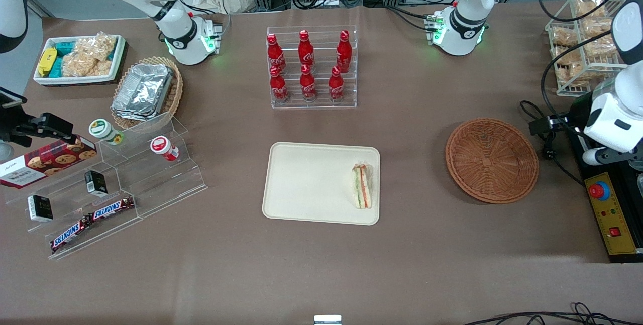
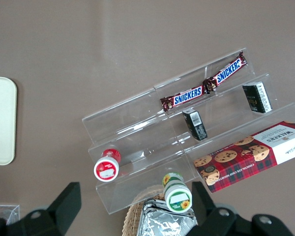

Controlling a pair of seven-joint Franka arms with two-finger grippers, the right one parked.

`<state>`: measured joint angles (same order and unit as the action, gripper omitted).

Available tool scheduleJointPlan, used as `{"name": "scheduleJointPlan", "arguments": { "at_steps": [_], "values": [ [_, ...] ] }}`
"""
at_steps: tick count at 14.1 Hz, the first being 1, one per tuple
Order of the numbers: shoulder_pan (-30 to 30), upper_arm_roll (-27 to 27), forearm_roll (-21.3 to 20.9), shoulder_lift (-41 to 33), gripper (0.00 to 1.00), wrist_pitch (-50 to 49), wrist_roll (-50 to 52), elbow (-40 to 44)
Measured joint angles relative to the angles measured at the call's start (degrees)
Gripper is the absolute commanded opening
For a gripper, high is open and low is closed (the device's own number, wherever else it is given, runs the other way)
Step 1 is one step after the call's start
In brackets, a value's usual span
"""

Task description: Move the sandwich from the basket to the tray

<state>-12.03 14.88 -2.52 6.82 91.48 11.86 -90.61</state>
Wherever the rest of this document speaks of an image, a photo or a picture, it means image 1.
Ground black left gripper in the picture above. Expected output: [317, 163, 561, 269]
[529, 94, 594, 136]

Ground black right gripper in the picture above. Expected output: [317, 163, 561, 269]
[0, 88, 77, 147]

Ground triangle sandwich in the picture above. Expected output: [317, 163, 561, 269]
[351, 162, 375, 210]

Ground brown round wicker basket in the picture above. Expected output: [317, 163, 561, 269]
[445, 118, 540, 204]

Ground light oval wicker basket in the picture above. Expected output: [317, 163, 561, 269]
[111, 56, 184, 131]

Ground beige plastic tray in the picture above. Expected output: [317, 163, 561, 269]
[262, 142, 381, 226]

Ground red tartan cookie box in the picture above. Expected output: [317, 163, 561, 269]
[0, 136, 97, 189]

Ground green lid yogurt cup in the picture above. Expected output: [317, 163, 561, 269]
[89, 119, 124, 145]

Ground bagged rice cracker snack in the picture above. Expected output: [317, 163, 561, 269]
[550, 27, 579, 47]
[573, 0, 607, 18]
[558, 63, 603, 87]
[583, 34, 618, 58]
[551, 45, 583, 66]
[582, 18, 613, 37]

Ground yellow snack bar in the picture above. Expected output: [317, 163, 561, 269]
[38, 47, 58, 77]

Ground small black box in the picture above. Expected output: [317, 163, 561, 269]
[27, 194, 54, 223]
[84, 170, 108, 197]

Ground clear bag rice crackers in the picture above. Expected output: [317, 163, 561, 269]
[61, 32, 117, 78]

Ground white rectangular bin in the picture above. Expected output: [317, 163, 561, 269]
[33, 34, 127, 87]

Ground stacked aluminium foil containers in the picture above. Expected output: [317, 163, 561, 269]
[112, 63, 174, 121]

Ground Snickers chocolate bar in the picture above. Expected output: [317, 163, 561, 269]
[88, 196, 135, 222]
[50, 217, 92, 253]

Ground black yellow control box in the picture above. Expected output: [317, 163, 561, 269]
[570, 129, 643, 264]

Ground red lid yogurt cup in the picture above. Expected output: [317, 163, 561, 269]
[150, 136, 180, 162]

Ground clear acrylic stepped display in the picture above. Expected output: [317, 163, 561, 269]
[5, 112, 208, 260]

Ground red cola bottle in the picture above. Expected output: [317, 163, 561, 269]
[329, 66, 345, 102]
[270, 66, 289, 103]
[298, 30, 315, 67]
[266, 33, 286, 72]
[300, 64, 317, 102]
[336, 30, 352, 72]

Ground clear acrylic bottle rack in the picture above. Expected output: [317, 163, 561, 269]
[266, 25, 358, 110]

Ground black power cable with plug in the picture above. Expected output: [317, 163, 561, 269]
[519, 100, 586, 187]

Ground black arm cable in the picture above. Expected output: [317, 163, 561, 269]
[535, 0, 626, 132]

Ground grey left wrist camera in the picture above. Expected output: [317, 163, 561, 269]
[582, 147, 616, 166]

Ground white wire basket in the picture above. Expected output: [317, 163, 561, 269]
[545, 0, 632, 97]

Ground black base cables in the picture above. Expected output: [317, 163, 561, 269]
[386, 5, 437, 33]

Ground black table edge cable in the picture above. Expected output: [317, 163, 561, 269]
[462, 302, 643, 325]

